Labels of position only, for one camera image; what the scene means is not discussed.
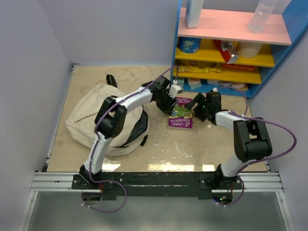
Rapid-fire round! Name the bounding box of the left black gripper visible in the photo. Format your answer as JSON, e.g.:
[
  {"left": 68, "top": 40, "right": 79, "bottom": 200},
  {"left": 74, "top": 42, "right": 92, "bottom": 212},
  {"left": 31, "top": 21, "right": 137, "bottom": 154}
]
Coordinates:
[{"left": 156, "top": 91, "right": 178, "bottom": 116}]

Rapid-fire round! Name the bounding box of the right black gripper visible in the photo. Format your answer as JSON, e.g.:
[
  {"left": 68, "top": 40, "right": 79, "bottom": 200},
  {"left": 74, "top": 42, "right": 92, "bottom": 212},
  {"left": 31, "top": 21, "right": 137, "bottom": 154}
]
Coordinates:
[{"left": 185, "top": 93, "right": 210, "bottom": 122}]

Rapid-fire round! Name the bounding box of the colourful box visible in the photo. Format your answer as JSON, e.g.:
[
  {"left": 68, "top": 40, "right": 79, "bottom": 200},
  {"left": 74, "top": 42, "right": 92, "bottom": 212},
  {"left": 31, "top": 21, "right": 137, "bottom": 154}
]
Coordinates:
[{"left": 168, "top": 97, "right": 193, "bottom": 130}]

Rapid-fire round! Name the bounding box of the beige student backpack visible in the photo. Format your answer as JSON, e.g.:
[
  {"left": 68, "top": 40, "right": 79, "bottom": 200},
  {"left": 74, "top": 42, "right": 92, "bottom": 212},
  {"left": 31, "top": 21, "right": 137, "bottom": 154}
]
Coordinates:
[{"left": 65, "top": 74, "right": 151, "bottom": 157}]

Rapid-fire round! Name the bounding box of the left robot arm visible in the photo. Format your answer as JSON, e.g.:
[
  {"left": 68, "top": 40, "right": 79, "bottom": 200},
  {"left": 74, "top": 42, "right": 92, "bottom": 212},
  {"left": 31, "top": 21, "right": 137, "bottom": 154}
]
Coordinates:
[{"left": 72, "top": 76, "right": 182, "bottom": 189}]

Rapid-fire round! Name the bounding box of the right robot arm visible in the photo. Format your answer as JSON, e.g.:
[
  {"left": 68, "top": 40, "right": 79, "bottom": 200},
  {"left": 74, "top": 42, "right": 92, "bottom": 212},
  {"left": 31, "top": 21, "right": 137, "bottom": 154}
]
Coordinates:
[{"left": 185, "top": 91, "right": 272, "bottom": 189}]

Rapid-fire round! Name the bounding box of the yellow snack bag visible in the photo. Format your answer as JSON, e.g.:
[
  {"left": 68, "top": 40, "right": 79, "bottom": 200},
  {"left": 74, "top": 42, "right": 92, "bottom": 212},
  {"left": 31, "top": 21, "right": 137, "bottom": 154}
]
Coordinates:
[{"left": 176, "top": 60, "right": 222, "bottom": 74}]

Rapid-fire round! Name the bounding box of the pastel sponges row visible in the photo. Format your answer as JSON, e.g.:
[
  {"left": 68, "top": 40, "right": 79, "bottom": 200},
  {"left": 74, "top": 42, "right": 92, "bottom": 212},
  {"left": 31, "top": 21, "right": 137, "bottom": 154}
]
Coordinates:
[{"left": 177, "top": 77, "right": 248, "bottom": 91}]

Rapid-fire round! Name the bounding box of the orange red packet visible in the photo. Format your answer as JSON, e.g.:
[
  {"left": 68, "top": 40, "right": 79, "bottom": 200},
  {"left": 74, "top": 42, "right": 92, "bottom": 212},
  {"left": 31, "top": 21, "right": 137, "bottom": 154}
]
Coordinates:
[{"left": 221, "top": 63, "right": 256, "bottom": 71}]

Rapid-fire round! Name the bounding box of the blue shelf unit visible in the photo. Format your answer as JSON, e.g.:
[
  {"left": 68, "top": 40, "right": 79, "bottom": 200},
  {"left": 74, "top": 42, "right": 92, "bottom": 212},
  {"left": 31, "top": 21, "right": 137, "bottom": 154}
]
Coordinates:
[{"left": 172, "top": 0, "right": 308, "bottom": 98}]

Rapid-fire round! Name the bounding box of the red snack packet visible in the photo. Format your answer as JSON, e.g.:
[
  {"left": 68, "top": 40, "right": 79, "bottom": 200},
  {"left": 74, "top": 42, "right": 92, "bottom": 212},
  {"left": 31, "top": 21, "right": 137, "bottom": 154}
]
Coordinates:
[{"left": 213, "top": 39, "right": 239, "bottom": 64}]

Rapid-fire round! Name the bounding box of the blue tin can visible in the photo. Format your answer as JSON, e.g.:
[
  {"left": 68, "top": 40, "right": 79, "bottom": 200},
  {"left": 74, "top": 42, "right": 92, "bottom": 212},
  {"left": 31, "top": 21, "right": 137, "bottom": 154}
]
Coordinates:
[{"left": 178, "top": 37, "right": 202, "bottom": 53}]

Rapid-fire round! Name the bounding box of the white bowl cup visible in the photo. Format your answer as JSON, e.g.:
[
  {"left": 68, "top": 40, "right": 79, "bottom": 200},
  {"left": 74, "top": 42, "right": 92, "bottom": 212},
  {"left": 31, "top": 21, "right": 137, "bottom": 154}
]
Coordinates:
[{"left": 236, "top": 42, "right": 263, "bottom": 58}]

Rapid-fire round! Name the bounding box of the white bottle on shelf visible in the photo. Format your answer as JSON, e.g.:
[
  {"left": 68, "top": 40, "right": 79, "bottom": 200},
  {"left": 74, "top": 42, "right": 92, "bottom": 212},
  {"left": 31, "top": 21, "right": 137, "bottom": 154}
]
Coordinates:
[{"left": 185, "top": 0, "right": 204, "bottom": 29}]

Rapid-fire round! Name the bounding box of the clear plastic bottle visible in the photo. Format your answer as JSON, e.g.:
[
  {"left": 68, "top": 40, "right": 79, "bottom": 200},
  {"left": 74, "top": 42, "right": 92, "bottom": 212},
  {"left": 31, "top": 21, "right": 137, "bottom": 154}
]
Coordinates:
[{"left": 247, "top": 0, "right": 278, "bottom": 33}]

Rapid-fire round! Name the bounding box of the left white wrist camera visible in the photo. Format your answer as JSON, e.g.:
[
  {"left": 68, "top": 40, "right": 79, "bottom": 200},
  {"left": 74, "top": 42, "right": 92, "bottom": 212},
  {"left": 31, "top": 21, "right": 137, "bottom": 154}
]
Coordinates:
[{"left": 168, "top": 84, "right": 183, "bottom": 98}]

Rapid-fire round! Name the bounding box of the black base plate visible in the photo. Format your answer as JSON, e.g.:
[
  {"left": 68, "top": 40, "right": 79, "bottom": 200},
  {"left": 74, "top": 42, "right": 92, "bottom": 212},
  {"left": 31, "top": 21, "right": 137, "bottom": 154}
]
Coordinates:
[{"left": 72, "top": 172, "right": 242, "bottom": 200}]

